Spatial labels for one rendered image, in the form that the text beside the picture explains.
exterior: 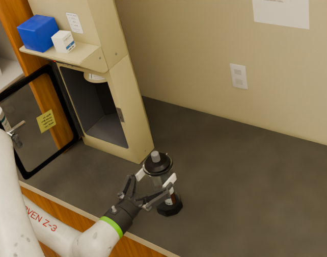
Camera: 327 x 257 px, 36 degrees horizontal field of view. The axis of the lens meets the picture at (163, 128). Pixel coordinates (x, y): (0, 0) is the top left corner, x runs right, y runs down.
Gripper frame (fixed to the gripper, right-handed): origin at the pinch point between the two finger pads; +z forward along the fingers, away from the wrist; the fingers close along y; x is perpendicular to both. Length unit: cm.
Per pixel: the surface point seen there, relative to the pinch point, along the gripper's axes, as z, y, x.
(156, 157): 0.0, -1.2, -8.3
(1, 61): 52, 166, 20
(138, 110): 21.9, 25.2, -4.7
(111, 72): 14.5, 25.3, -27.8
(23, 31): 3, 51, -47
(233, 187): 18.9, -16.8, 17.6
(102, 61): 12.2, 25.3, -33.8
